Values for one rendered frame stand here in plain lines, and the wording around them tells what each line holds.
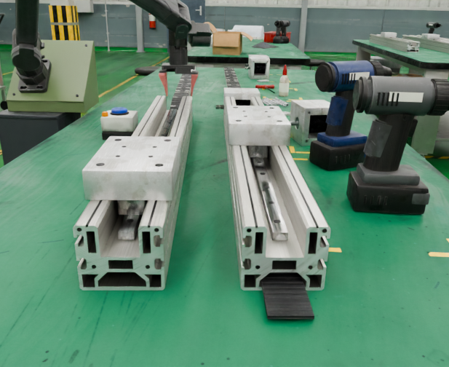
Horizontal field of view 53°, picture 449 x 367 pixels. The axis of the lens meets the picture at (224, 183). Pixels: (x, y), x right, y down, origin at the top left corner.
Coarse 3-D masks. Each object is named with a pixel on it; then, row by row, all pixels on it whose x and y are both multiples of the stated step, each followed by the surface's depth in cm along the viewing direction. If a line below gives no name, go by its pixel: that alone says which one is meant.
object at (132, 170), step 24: (120, 144) 65; (144, 144) 66; (168, 144) 66; (96, 168) 55; (120, 168) 56; (144, 168) 56; (168, 168) 56; (96, 192) 56; (120, 192) 56; (144, 192) 56; (168, 192) 56
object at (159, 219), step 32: (160, 96) 123; (160, 128) 106; (96, 224) 50; (128, 224) 56; (160, 224) 50; (96, 256) 51; (128, 256) 51; (160, 256) 51; (96, 288) 53; (128, 288) 53; (160, 288) 53
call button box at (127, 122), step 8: (128, 112) 114; (136, 112) 116; (104, 120) 110; (112, 120) 110; (120, 120) 110; (128, 120) 110; (136, 120) 115; (104, 128) 111; (112, 128) 111; (120, 128) 111; (128, 128) 111; (104, 136) 112
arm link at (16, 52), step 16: (16, 0) 112; (32, 0) 113; (16, 16) 117; (32, 16) 117; (16, 32) 122; (32, 32) 122; (16, 48) 126; (32, 48) 125; (16, 64) 129; (32, 64) 130
